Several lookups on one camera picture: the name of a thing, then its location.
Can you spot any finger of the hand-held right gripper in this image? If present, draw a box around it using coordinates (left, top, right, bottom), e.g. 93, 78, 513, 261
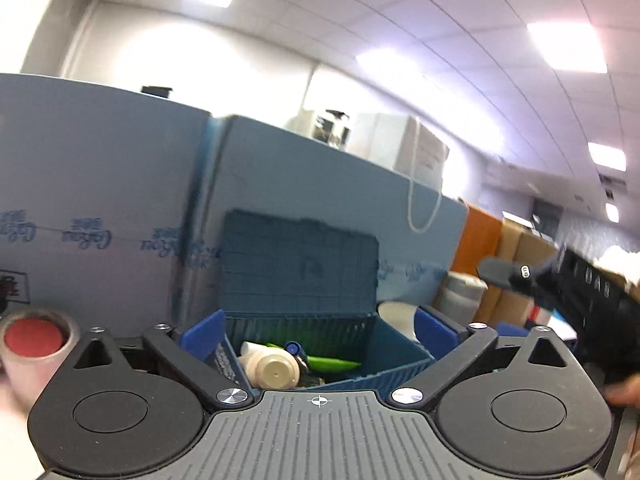
477, 256, 558, 293

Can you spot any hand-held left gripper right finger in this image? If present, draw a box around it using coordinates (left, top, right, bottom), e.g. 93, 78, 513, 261
387, 306, 581, 408

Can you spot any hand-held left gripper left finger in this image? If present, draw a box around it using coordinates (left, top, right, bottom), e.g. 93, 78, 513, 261
60, 309, 253, 409

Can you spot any white plastic bottle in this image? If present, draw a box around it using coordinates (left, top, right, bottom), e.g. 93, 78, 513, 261
237, 341, 302, 388

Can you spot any blue capped marker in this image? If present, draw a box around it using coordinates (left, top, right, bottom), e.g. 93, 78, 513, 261
284, 341, 311, 373

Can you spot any blue plastic storage box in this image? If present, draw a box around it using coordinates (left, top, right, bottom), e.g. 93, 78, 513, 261
197, 209, 436, 391

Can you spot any person's right hand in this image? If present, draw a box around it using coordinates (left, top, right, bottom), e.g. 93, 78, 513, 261
606, 382, 640, 406

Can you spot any orange cardboard box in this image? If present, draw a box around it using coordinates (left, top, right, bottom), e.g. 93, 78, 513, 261
452, 202, 503, 286

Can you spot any brown cardboard box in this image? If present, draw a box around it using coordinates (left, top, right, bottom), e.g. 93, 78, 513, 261
487, 220, 561, 326

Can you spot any white striped ceramic bowl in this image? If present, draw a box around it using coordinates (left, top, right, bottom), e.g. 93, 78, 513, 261
377, 301, 418, 343

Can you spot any grey and white lidded cup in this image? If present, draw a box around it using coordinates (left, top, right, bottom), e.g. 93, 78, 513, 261
432, 271, 488, 328

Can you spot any open cardboard box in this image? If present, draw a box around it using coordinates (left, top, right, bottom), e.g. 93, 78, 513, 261
595, 246, 640, 286

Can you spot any clear tape roll red core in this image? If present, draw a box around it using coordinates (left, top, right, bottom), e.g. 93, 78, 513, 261
0, 310, 81, 401

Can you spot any large blue cardboard box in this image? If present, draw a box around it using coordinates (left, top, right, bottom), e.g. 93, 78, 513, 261
172, 115, 469, 341
0, 72, 213, 341

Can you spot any white appliance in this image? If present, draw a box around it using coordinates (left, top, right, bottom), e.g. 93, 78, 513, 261
285, 107, 351, 151

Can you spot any white paper bag rope handle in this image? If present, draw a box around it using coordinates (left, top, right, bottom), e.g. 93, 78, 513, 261
345, 112, 451, 233

